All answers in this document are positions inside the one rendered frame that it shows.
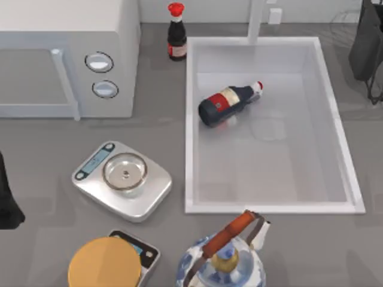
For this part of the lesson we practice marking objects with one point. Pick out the dark bottle with red label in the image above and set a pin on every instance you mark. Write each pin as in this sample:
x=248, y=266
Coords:
x=223, y=103

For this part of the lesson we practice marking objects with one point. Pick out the silver kitchen scale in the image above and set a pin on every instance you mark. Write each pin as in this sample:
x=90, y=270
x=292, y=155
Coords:
x=122, y=180

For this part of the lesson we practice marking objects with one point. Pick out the white sink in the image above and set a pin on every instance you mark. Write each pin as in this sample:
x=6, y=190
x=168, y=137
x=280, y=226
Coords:
x=269, y=167

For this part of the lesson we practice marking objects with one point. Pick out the pale microwave oven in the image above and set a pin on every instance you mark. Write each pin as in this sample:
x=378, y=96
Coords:
x=125, y=68

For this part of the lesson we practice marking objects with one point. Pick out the small microwave knob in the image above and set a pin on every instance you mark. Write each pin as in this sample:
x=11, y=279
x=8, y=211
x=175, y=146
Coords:
x=105, y=88

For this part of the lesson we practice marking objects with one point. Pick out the dark bottle with red cap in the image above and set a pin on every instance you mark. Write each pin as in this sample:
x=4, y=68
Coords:
x=176, y=39

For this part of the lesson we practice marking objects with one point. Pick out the large microwave knob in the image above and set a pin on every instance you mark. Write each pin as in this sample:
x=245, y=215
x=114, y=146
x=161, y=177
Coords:
x=99, y=62

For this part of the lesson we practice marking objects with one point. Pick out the blue and white teapot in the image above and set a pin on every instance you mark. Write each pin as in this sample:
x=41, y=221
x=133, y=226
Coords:
x=223, y=263

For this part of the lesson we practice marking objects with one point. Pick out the tall white tap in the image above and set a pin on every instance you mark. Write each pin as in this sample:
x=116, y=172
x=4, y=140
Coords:
x=255, y=21

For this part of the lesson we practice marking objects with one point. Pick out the scale with yellow round plate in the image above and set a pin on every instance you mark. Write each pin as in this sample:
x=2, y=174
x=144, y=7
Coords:
x=104, y=263

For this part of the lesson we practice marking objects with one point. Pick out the white wall socket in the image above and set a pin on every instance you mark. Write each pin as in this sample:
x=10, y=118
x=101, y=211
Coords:
x=275, y=15

